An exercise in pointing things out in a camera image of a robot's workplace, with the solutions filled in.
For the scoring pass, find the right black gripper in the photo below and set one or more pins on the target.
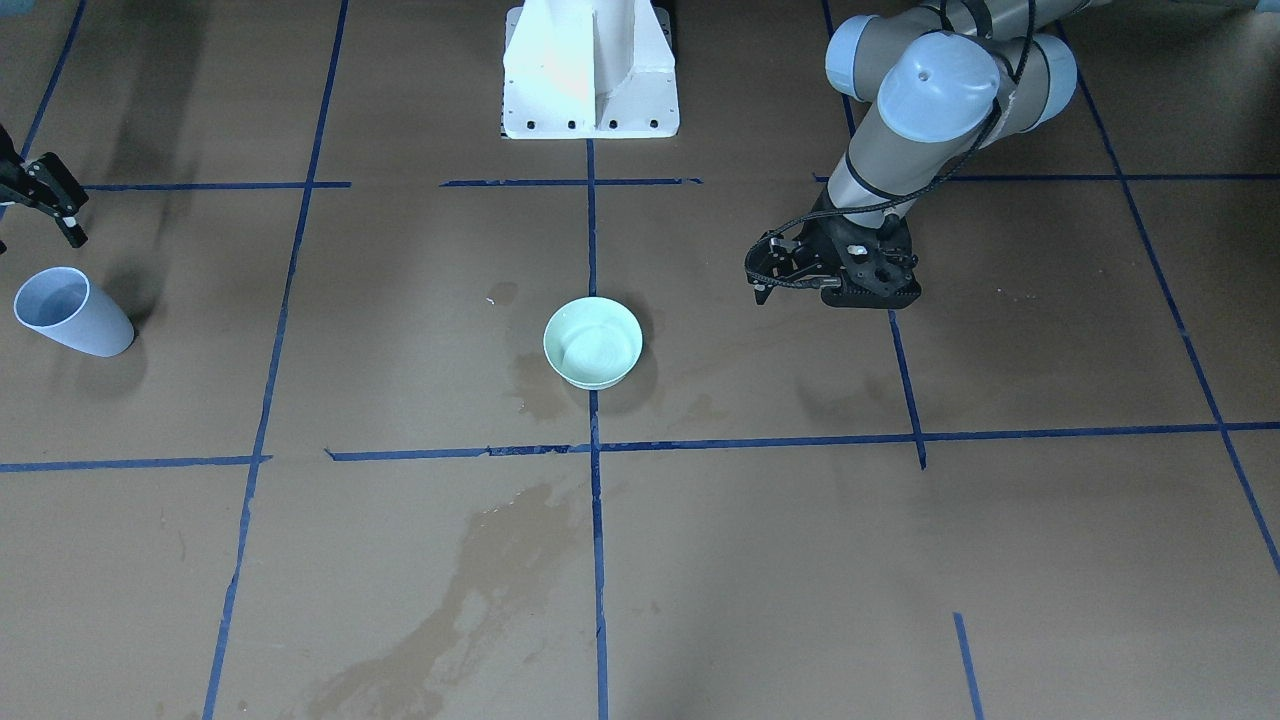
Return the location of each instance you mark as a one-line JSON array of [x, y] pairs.
[[42, 184]]

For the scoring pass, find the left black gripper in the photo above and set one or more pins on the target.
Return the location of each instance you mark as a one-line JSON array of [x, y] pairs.
[[822, 243]]

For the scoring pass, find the light blue plastic cup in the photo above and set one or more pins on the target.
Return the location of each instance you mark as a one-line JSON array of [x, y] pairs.
[[63, 304]]

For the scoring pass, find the mint green ceramic bowl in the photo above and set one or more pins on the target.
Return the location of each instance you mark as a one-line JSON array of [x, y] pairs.
[[593, 343]]

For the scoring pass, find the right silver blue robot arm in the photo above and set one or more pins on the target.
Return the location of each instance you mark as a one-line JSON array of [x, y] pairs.
[[8, 152]]

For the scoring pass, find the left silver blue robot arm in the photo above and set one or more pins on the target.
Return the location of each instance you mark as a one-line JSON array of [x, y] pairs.
[[941, 81]]

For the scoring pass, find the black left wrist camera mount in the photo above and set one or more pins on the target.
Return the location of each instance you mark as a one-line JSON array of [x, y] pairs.
[[875, 268]]

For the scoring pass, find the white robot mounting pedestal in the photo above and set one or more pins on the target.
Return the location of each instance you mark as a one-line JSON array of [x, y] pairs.
[[590, 69]]

